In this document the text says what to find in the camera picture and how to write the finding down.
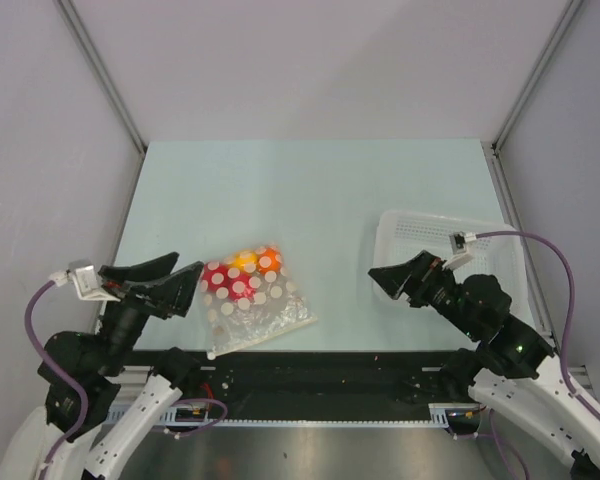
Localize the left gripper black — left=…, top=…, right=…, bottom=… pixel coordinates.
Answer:
left=99, top=250, right=204, bottom=374

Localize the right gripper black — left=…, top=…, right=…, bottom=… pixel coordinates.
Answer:
left=366, top=249, right=480, bottom=338

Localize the clear polka dot zip bag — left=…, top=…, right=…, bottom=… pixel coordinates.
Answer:
left=198, top=244, right=317, bottom=361

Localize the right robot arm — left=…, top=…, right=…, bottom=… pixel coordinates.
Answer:
left=368, top=251, right=600, bottom=479

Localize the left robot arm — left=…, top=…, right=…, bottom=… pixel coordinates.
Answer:
left=0, top=252, right=204, bottom=479

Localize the red fake fruit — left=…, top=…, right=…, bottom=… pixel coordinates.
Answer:
left=200, top=262, right=262, bottom=303

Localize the yellow fake fruit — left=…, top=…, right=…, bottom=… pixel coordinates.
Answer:
left=229, top=250, right=258, bottom=274

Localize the orange fake fruit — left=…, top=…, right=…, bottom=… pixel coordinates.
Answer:
left=256, top=246, right=283, bottom=275

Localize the white perforated plastic basket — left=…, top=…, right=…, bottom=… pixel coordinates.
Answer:
left=373, top=210, right=533, bottom=325

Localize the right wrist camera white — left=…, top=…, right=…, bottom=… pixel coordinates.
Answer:
left=443, top=232, right=477, bottom=271

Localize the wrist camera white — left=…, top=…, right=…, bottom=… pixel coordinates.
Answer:
left=48, top=259, right=119, bottom=302
left=443, top=232, right=477, bottom=271

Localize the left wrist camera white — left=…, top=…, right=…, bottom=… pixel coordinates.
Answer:
left=48, top=259, right=119, bottom=302

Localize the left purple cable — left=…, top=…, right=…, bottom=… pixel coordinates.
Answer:
left=23, top=278, right=91, bottom=464

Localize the purple cable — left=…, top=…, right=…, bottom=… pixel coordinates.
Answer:
left=472, top=230, right=600, bottom=436
left=23, top=278, right=91, bottom=464

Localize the white slotted cable duct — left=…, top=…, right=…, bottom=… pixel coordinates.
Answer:
left=72, top=402, right=481, bottom=429

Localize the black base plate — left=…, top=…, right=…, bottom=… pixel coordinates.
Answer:
left=82, top=349, right=566, bottom=422

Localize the right aluminium side rail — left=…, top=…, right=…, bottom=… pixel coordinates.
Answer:
left=481, top=142, right=559, bottom=346

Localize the right aluminium frame post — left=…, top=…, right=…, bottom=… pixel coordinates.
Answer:
left=491, top=0, right=585, bottom=154

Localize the aluminium frame post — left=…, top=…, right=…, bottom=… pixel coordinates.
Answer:
left=54, top=0, right=148, bottom=157
left=491, top=0, right=585, bottom=154

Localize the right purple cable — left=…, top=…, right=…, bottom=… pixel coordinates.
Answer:
left=472, top=230, right=600, bottom=436

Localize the left aluminium frame post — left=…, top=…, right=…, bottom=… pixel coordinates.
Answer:
left=54, top=0, right=148, bottom=157

